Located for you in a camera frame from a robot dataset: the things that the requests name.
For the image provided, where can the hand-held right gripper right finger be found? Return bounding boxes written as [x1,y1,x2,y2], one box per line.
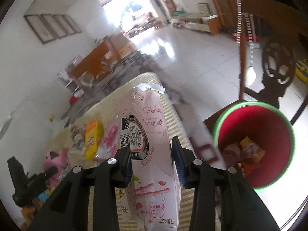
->
[171,136,280,231]

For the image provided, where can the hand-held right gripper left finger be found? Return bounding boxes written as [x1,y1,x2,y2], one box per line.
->
[28,147,133,231]

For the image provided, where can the bright pink wrapper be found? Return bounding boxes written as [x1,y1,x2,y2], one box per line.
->
[43,148,70,188]

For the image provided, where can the pink white snack bag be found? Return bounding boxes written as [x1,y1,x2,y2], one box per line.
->
[118,83,183,231]

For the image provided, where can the yellow snack bag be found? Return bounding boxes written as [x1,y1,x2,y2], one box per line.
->
[83,118,105,160]

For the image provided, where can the red bucket green rim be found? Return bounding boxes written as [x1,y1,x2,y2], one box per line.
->
[212,101,296,193]

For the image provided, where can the pale pink wrapper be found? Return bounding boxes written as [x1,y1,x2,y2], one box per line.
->
[100,119,121,154]

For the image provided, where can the dull pink wrapper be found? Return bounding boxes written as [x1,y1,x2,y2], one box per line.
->
[223,143,242,167]

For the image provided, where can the yellow checked table mat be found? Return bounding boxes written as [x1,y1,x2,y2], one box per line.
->
[46,72,224,231]

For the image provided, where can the white desk lamp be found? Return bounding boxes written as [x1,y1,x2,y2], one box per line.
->
[46,114,70,135]

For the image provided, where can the yellow snack wrapper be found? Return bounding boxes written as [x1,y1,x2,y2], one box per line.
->
[239,136,266,163]

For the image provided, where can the red plastic container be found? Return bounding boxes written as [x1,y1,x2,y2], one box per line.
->
[69,90,84,105]

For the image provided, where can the white book rack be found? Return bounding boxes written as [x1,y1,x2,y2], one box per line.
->
[56,58,82,89]

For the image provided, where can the plain brown wooden chair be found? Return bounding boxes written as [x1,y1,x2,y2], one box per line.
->
[70,38,135,80]

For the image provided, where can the small red floor bucket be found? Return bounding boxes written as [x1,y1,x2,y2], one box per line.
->
[227,28,241,41]

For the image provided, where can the wooden television cabinet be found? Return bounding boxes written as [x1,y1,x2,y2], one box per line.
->
[171,14,222,36]

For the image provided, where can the yellow toy case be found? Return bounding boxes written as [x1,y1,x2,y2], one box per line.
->
[296,59,308,85]

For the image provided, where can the framed star picture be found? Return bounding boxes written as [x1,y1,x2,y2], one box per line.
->
[198,3,210,15]

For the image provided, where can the carved dark wooden chair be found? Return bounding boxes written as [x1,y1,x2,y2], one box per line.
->
[203,0,308,126]

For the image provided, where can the white beaded cord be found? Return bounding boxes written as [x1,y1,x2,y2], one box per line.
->
[236,0,257,87]

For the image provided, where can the framed wall picture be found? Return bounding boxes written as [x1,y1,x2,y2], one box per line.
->
[40,14,66,39]
[63,14,82,33]
[53,14,75,35]
[24,15,54,44]

